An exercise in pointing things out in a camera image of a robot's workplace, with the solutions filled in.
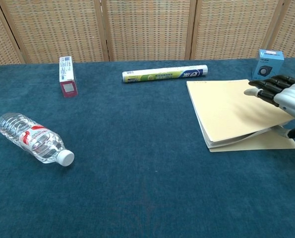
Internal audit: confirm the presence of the beige cover notebook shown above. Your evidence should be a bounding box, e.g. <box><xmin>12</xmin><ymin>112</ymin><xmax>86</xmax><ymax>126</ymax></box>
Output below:
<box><xmin>186</xmin><ymin>79</ymin><xmax>295</xmax><ymax>153</ymax></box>

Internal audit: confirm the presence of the white and maroon carton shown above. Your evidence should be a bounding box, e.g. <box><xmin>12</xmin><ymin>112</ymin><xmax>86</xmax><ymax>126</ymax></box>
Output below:
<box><xmin>59</xmin><ymin>56</ymin><xmax>79</xmax><ymax>98</ymax></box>

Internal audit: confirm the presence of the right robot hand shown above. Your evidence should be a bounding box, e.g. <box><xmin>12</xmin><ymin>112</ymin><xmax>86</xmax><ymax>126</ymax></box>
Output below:
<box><xmin>243</xmin><ymin>75</ymin><xmax>295</xmax><ymax>139</ymax></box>

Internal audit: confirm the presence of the light blue cube box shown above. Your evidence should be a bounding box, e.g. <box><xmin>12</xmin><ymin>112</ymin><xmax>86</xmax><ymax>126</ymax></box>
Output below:
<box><xmin>251</xmin><ymin>49</ymin><xmax>285</xmax><ymax>80</ymax></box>

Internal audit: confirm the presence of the blue felt table mat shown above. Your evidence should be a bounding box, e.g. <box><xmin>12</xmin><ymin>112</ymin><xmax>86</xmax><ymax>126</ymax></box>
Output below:
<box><xmin>0</xmin><ymin>57</ymin><xmax>295</xmax><ymax>238</ymax></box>

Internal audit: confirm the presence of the woven bamboo folding screen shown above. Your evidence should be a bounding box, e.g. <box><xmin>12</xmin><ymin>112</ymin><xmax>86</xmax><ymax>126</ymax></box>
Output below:
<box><xmin>0</xmin><ymin>0</ymin><xmax>295</xmax><ymax>66</ymax></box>

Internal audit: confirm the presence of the clear plastic water bottle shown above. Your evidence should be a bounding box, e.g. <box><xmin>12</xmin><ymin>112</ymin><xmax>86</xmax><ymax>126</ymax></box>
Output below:
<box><xmin>0</xmin><ymin>113</ymin><xmax>75</xmax><ymax>167</ymax></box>

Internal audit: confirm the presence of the white green plastic wrap roll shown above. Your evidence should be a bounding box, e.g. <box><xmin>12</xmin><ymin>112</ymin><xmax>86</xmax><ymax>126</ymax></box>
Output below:
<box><xmin>121</xmin><ymin>64</ymin><xmax>208</xmax><ymax>84</ymax></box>

